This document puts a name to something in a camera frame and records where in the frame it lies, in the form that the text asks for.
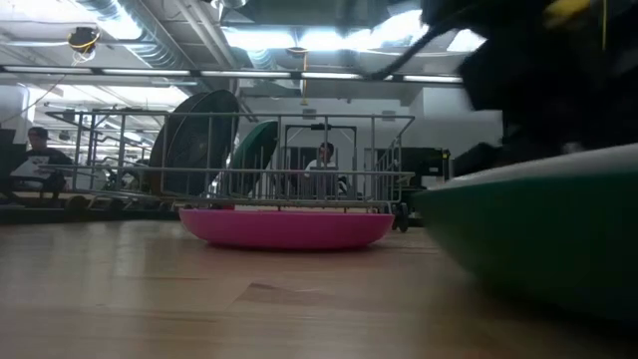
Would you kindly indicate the cream white plate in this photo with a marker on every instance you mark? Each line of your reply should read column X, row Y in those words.
column 558, row 167

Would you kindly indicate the large green foreground bowl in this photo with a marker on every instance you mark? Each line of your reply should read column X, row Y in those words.
column 538, row 239

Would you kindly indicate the pink plastic plate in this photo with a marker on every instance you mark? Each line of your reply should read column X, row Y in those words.
column 286, row 229

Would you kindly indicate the green plastic plate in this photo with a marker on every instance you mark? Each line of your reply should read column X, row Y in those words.
column 256, row 154

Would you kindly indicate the dark brown plate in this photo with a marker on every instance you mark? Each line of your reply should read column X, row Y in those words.
column 199, row 139

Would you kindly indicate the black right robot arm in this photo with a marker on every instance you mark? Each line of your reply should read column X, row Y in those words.
column 498, row 12

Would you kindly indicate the black office chair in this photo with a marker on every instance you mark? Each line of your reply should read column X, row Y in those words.
column 491, row 159

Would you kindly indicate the black equipment box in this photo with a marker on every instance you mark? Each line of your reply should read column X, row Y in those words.
column 428, row 159

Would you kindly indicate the person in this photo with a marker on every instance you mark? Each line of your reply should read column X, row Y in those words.
column 55, row 157
column 326, row 152

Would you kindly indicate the long ceiling light bar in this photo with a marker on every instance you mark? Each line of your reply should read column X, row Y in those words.
column 149, row 72

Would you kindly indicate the black desk monitor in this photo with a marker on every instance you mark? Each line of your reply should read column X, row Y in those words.
column 10, row 149

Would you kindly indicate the silver ventilation duct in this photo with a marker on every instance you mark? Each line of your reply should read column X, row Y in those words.
column 149, row 45

